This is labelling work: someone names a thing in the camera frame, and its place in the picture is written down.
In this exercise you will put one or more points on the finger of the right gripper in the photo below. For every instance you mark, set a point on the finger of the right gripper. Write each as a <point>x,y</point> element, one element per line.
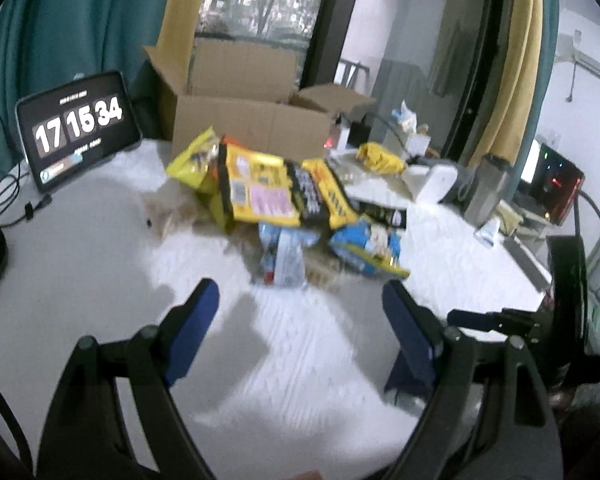
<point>505,321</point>

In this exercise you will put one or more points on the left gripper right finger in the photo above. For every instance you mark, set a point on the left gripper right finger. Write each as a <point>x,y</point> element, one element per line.
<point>487,414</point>

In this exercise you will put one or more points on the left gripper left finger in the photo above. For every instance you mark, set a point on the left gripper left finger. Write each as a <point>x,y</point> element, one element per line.
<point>84,435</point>

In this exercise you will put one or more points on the yellow black snack bag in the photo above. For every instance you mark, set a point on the yellow black snack bag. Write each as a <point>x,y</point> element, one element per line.
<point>257,187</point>

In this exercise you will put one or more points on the yellow chips bag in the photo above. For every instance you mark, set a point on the yellow chips bag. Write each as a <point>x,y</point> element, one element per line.
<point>197,166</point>

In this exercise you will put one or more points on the grey metal tumbler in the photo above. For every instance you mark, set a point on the grey metal tumbler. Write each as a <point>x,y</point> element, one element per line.
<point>487,189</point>

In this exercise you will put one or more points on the black red device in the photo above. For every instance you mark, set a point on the black red device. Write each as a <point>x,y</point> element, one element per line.
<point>555,183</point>

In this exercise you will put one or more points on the blue yellow snack bag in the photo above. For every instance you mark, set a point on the blue yellow snack bag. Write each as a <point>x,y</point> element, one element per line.
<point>369,248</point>

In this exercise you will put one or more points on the yellow curtain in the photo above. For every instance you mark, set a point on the yellow curtain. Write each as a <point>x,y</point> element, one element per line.
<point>503,134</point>

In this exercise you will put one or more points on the yellow wipes pack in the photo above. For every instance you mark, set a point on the yellow wipes pack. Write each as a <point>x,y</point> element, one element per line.
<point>379,160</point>

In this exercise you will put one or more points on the white blue snack pack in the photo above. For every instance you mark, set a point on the white blue snack pack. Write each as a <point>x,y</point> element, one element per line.
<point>282,261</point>

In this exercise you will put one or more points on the white power strip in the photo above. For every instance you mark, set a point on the white power strip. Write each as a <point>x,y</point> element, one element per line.
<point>338,137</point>

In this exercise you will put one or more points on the tablet showing clock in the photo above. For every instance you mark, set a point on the tablet showing clock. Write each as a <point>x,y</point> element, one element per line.
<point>75,127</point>

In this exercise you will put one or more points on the cardboard box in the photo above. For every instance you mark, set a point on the cardboard box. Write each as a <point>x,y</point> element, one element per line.
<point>246,91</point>

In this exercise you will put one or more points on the teal curtain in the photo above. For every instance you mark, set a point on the teal curtain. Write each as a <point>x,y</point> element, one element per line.
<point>46,43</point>

